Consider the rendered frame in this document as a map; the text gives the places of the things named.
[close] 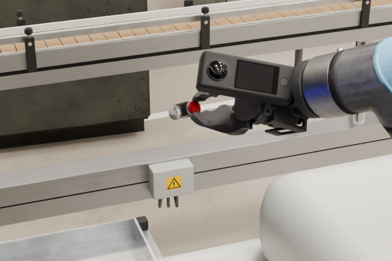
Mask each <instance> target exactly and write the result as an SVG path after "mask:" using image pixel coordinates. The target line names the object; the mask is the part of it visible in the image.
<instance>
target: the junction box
mask: <svg viewBox="0 0 392 261"><path fill-rule="evenodd" d="M148 171H149V192H150V194H151V196H152V197H153V199H154V200H158V199H164V198H168V197H174V196H180V195H186V194H190V193H194V166H193V165H192V163H191V161H190V160H189V159H188V158H185V159H182V160H175V161H168V162H165V163H158V164H151V165H149V166H148Z"/></svg>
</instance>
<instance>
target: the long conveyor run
mask: <svg viewBox="0 0 392 261"><path fill-rule="evenodd" d="M295 1H299V2H295ZM286 2H289V3H286ZM276 3H280V4H276ZM270 4H274V5H270ZM261 5H264V6H261ZM251 6H255V7H251ZM247 7H250V8H247ZM237 8H241V9H237ZM227 9H231V10H227ZM217 10H221V11H217ZM212 11H216V12H212ZM193 13H197V14H193ZM24 15H25V14H24V11H23V10H21V9H20V10H17V11H16V16H17V17H19V19H16V27H8V28H3V29H0V90H9V89H17V88H21V87H30V86H38V85H43V84H51V83H59V82H67V81H72V80H81V79H88V78H93V77H102V76H110V75H118V74H123V73H131V72H139V71H144V70H152V69H160V68H169V67H174V66H181V65H190V64H198V63H199V61H200V56H201V55H202V53H203V52H204V51H211V52H217V53H221V54H228V55H234V56H237V57H249V56H253V55H262V54H270V53H275V52H283V51H291V50H299V49H304V48H313V47H321V46H325V45H334V44H342V43H350V42H355V41H363V40H371V39H376V38H385V37H392V0H309V1H305V0H243V1H233V2H223V3H213V4H208V5H198V6H193V0H184V7H183V8H173V9H164V10H154V11H148V12H138V13H129V14H123V15H113V16H103V17H94V18H88V19H78V20H69V21H63V22H53V23H43V24H34V25H28V26H27V25H26V20H25V19H22V17H23V16H24ZM178 15H182V16H178ZM168 16H172V17H168ZM159 17H162V18H159ZM154 18H158V19H154ZM144 19H148V20H144ZM134 20H139V21H134ZM129 21H133V22H129ZM119 22H124V23H119ZM110 23H114V24H110ZM100 24H104V25H100ZM95 25H99V26H95ZM85 26H90V27H85ZM76 27H80V28H76ZM71 28H75V29H71ZM61 29H65V30H61ZM51 30H56V31H51ZM42 31H46V32H42ZM36 32H41V33H36ZM11 35H16V36H11ZM3 36H7V37H3Z"/></svg>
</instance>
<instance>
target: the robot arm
mask: <svg viewBox="0 0 392 261"><path fill-rule="evenodd" d="M196 89H197V90H198V92H197V93H196V94H195V95H194V96H193V98H192V100H194V101H197V102H200V101H206V99H208V98H210V97H215V98H216V97H217V96H219V95H222V96H228V97H234V106H230V105H227V104H223V105H220V106H219V107H218V108H217V109H215V110H213V111H209V110H205V111H203V112H198V111H194V112H193V113H192V114H191V117H190V118H191V120H192V121H194V122H195V123H196V124H197V125H199V126H203V127H205V128H209V129H212V130H215V131H218V132H222V133H225V134H228V135H234V136H237V135H243V134H245V133H246V132H247V131H248V130H249V129H250V130H252V128H253V125H259V124H263V125H268V126H269V127H272V128H274V129H267V130H265V132H266V133H269V134H272V135H275V136H281V135H288V134H293V133H300V132H307V120H308V119H309V118H325V119H327V118H336V117H344V116H348V115H355V114H360V113H364V112H373V113H374V114H375V116H376V117H377V118H378V120H379V121H380V123H381V124H382V126H383V128H384V129H385V130H386V132H387V133H388V134H389V136H390V137H391V138H392V37H388V38H385V39H384V40H381V41H378V42H375V43H370V44H365V45H360V46H357V47H353V48H348V49H344V48H338V49H337V51H336V52H332V53H329V54H324V55H319V56H316V57H314V58H312V59H307V60H304V61H302V62H300V63H299V64H298V65H297V67H296V68H294V67H293V66H289V65H282V64H276V63H272V62H266V61H260V60H256V59H250V58H243V57H237V56H234V55H228V54H221V53H217V52H211V51H204V52H203V53H202V55H201V56H200V58H199V66H198V74H197V82H196ZM301 123H302V126H298V125H301ZM287 129H289V130H291V131H287V132H279V131H282V130H287Z"/></svg>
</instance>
